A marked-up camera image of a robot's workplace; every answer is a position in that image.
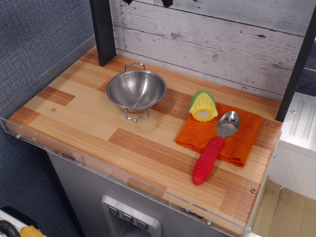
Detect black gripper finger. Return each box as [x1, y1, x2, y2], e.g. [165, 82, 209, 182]
[123, 0, 133, 4]
[161, 0, 173, 7]

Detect stainless steel colander bowl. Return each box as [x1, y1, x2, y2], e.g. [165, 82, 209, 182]
[106, 62, 167, 121]

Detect yellow toy corn cob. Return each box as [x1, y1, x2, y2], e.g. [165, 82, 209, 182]
[189, 90, 218, 122]

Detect orange folded cloth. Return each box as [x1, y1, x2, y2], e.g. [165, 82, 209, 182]
[175, 103, 263, 166]

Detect grey cabinet front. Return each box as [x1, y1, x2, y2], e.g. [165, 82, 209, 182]
[48, 153, 225, 237]

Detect white plastic appliance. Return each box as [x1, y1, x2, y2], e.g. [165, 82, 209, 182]
[268, 92, 316, 199]

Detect clear acrylic table guard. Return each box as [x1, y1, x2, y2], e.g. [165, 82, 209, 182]
[4, 47, 281, 237]

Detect silver dispenser panel with buttons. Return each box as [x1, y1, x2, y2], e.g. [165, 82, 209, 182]
[101, 195, 162, 237]

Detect yellow object at bottom left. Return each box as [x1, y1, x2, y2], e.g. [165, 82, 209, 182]
[20, 226, 44, 237]

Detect red handled metal spoon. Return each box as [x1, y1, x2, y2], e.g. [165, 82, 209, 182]
[192, 111, 240, 185]

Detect black vertical post right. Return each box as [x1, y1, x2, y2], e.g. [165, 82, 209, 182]
[275, 0, 316, 122]

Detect black corrugated hose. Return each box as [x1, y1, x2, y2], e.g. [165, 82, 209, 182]
[0, 219, 19, 237]

